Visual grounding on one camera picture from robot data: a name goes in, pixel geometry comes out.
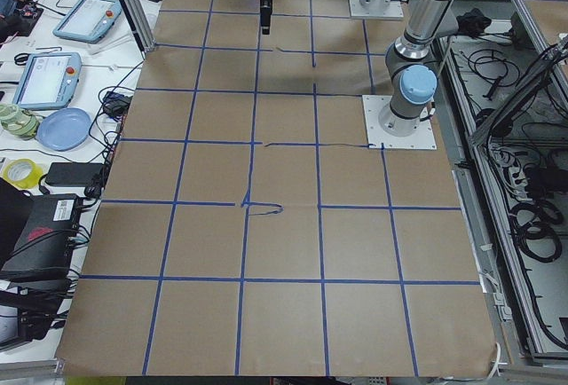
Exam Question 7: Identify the upper teach pendant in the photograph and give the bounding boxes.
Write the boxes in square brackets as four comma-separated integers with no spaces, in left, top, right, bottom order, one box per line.
[52,0,122,43]

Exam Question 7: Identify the teach pendant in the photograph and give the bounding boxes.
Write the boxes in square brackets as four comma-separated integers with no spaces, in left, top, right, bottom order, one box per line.
[52,0,122,43]
[12,52,83,110]

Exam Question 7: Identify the lower teach pendant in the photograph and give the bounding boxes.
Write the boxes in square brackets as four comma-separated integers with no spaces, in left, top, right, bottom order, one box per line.
[12,52,83,110]

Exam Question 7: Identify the blue plate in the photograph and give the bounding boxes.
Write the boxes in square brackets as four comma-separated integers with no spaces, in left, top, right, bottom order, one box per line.
[36,107,91,151]

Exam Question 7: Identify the black power brick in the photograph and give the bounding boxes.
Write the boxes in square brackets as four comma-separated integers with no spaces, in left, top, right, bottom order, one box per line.
[44,162,103,187]

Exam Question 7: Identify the green tape rolls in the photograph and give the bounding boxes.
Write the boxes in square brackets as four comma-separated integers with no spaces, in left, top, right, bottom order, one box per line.
[1,104,40,139]

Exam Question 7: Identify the yellow tape roll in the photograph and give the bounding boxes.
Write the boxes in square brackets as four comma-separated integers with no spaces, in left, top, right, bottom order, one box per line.
[3,159,43,190]

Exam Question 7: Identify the black computer box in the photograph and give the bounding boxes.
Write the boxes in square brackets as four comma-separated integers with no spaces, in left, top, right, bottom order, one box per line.
[1,191,80,281]

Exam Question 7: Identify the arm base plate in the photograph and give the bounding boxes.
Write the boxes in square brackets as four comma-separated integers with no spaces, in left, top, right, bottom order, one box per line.
[349,0,404,21]
[362,95,437,150]

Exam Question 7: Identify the aluminium frame post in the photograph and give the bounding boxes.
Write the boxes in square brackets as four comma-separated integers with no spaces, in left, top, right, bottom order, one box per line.
[119,0,155,53]

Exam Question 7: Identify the black cable bundle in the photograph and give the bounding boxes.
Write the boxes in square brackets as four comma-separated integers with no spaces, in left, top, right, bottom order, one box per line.
[508,200,564,264]

